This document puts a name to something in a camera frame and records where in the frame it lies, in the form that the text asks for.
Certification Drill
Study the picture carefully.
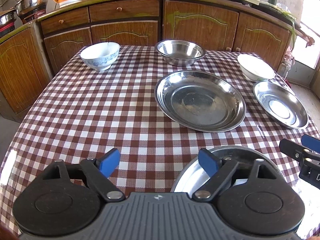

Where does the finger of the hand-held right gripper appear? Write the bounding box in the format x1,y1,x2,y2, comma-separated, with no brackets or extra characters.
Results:
279,138,312,159
301,134,320,153

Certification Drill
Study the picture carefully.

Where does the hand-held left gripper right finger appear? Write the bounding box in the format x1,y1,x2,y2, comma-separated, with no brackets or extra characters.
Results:
192,148,284,202

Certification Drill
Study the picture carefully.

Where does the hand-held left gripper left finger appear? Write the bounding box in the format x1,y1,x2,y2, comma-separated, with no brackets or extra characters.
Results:
41,148,126,202

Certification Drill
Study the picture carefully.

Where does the medium steel plate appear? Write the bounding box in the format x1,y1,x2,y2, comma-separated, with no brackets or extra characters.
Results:
170,145,287,193

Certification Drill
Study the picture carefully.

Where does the small steel plate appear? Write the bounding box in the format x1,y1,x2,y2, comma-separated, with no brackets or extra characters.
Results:
253,81,310,130

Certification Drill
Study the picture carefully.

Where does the large steel plate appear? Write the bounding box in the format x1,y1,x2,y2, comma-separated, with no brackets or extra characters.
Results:
154,70,247,132

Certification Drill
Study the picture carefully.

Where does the wide white bowl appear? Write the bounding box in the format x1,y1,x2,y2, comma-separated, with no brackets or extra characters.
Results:
237,54,275,82

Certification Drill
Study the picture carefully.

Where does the blue patterned white bowl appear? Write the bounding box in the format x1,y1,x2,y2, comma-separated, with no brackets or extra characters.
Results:
80,42,120,71

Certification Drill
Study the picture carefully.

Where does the steel bowl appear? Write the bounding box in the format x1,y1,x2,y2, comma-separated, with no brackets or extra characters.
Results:
154,39,206,67

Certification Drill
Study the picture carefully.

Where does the brown white checkered tablecloth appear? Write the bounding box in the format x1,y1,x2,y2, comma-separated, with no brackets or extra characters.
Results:
0,45,320,240

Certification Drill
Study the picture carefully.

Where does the green onion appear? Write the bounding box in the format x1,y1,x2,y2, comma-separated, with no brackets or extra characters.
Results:
275,4,300,43

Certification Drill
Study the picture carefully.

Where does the glass door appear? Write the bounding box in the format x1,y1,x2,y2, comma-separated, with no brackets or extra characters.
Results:
294,0,320,88

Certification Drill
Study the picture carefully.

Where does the narrow wooden cabinet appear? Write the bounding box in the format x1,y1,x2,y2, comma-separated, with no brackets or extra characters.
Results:
0,21,54,124

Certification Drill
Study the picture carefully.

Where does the two-door wooden cabinet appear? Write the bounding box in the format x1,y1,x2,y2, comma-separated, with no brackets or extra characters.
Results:
162,0,299,72

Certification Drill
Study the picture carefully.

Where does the clear plastic bag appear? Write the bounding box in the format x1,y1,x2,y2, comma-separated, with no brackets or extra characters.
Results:
276,2,292,14

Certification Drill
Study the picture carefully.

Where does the wooden cabinet with drawers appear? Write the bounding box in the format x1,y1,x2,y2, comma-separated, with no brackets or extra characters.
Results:
37,0,162,77

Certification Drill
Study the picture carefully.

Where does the red black induction cooker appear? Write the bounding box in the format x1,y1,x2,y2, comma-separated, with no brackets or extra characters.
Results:
0,21,18,38
19,9,48,24

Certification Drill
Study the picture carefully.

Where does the steel pot with lid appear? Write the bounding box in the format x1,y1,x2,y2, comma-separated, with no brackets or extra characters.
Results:
14,0,53,17
0,9,18,27

